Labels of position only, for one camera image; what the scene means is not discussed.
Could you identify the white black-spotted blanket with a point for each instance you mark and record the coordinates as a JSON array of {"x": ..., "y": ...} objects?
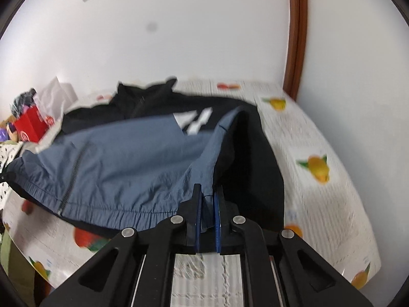
[{"x": 6, "y": 166}]

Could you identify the green blanket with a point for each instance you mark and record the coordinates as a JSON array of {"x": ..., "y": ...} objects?
[{"x": 14, "y": 271}]

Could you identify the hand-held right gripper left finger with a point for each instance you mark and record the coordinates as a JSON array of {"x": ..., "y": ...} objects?
[{"x": 198, "y": 220}]

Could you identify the black white blue jacket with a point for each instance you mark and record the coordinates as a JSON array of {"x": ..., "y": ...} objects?
[{"x": 127, "y": 160}]

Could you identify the fruit print tablecloth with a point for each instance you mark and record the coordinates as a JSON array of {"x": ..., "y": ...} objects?
[{"x": 319, "y": 214}]

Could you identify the purple printed cushion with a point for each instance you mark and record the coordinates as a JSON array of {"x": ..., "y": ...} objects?
[{"x": 8, "y": 132}]

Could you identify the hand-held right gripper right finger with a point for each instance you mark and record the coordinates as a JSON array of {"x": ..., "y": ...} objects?
[{"x": 219, "y": 224}]

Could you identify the grey plaid cloth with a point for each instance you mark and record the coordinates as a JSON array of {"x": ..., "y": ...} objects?
[{"x": 22, "y": 100}]

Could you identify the brown wooden door frame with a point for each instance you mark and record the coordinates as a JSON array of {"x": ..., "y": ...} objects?
[{"x": 297, "y": 32}]

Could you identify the red paper bag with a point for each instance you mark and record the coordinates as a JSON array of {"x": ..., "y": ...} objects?
[{"x": 32, "y": 126}]

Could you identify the white plastic bag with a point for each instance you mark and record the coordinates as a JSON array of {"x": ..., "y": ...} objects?
[{"x": 57, "y": 96}]

